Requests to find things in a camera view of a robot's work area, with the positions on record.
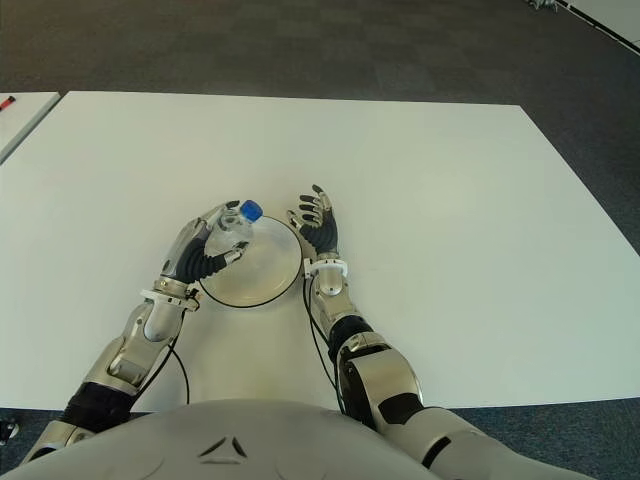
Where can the clear water bottle blue cap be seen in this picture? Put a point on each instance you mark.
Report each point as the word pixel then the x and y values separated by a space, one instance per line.
pixel 251 210

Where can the white side table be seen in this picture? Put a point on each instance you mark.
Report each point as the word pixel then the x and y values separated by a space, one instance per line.
pixel 25 122

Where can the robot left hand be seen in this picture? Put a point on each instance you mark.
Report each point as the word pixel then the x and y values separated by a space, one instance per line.
pixel 182 260

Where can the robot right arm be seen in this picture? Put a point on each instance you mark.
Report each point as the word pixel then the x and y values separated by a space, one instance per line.
pixel 385 372

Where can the white plate black rim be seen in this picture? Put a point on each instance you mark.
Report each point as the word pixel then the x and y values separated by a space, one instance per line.
pixel 270 270

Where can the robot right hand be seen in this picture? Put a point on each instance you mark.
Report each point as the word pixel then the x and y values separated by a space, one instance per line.
pixel 325 237

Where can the grey robot torso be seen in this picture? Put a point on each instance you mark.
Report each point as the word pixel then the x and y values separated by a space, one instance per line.
pixel 225 430

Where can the red marker pen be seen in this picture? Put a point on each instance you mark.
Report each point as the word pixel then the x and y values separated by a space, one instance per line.
pixel 7 103

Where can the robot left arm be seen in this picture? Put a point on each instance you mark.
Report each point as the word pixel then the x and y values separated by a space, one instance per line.
pixel 150 330

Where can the white panel black edge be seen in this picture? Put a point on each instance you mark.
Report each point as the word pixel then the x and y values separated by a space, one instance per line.
pixel 615 17

